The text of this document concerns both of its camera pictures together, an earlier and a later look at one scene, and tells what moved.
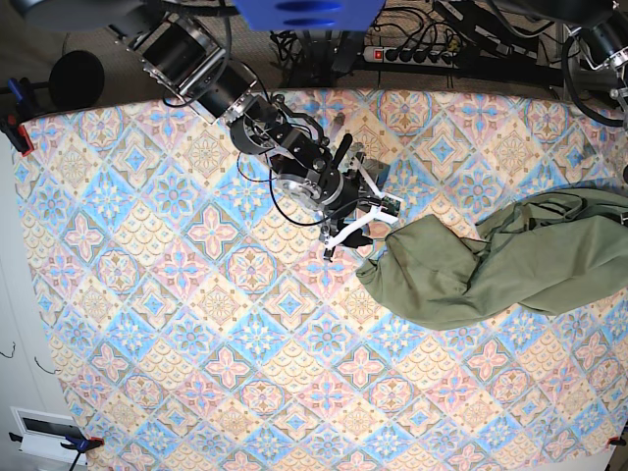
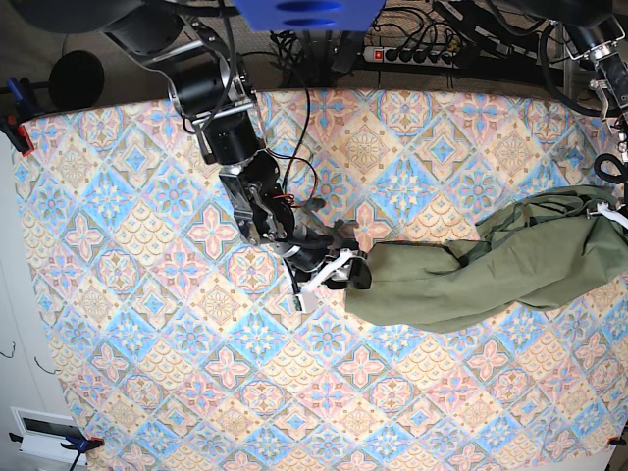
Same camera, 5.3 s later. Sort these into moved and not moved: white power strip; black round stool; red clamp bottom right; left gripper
Moved: left gripper
Not moved: black round stool; red clamp bottom right; white power strip
